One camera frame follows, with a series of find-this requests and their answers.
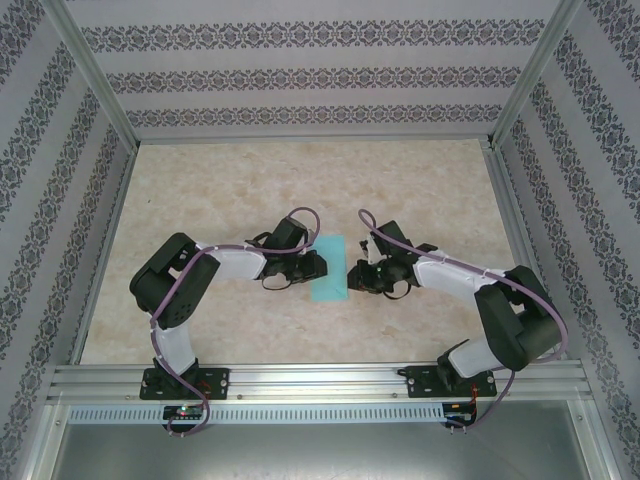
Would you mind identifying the left controller board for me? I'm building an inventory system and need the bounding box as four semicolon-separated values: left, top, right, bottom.
163;404;204;420

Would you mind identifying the aluminium frame post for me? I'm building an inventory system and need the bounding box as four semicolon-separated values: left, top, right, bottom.
487;0;586;149
42;0;141;149

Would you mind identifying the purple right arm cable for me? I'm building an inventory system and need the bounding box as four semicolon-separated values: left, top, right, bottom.
357;208;569;435

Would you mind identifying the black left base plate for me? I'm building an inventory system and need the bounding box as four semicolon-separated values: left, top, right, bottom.
141;367;231;401

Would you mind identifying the aluminium mounting rail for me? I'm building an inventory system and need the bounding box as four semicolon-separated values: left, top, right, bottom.
47;362;594;403

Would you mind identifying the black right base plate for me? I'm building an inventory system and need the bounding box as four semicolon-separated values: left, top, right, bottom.
398;364;499;400

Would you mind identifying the controller board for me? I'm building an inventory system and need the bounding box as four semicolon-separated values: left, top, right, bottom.
163;404;204;420
444;402;476;422

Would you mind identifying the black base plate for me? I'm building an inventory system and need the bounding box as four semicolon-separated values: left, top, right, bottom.
398;364;499;400
141;367;231;401

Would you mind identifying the teal paper sheet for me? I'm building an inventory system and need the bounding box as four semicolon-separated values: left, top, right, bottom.
308;234;350;304

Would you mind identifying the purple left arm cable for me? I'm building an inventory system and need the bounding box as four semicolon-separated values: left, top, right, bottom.
149;207;321;440

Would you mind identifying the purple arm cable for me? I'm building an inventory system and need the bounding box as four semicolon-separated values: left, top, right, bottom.
357;208;569;435
149;207;321;440

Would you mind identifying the aluminium side rail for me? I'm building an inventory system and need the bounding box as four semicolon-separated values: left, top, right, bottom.
69;142;141;365
482;139;571;361

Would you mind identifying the right controller board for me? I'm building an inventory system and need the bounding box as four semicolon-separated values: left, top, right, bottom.
444;402;476;422

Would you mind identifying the slotted grey cable duct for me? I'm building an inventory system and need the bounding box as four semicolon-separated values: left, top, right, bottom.
67;402;446;426

